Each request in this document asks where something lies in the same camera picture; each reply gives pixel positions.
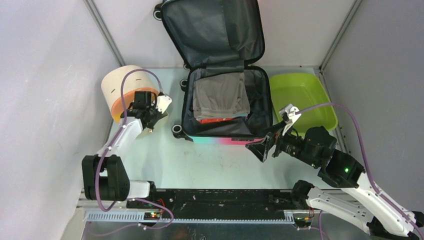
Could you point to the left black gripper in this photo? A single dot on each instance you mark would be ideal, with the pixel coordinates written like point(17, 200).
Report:
point(150, 125)

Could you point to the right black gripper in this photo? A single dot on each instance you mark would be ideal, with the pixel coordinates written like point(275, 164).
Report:
point(259, 148)

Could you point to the orange red item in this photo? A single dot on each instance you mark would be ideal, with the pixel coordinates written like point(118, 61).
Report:
point(218, 120)

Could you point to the lime green plastic tray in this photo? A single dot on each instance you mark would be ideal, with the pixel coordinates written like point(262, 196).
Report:
point(302, 90)

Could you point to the grey garment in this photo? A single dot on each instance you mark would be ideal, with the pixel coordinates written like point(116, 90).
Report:
point(220, 97)

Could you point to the pink teal cartoon suitcase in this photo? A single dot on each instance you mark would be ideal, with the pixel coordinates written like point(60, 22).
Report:
point(217, 38)

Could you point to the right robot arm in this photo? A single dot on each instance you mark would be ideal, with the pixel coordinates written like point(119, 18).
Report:
point(373, 211)

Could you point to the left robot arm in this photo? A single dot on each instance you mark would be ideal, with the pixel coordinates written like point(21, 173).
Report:
point(104, 175)

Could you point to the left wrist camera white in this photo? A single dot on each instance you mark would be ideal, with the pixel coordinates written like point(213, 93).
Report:
point(162, 103)

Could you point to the grey cable duct strip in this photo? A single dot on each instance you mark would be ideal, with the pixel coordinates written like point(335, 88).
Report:
point(141, 217)

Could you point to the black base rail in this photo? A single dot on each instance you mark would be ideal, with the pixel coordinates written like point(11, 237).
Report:
point(225, 203)

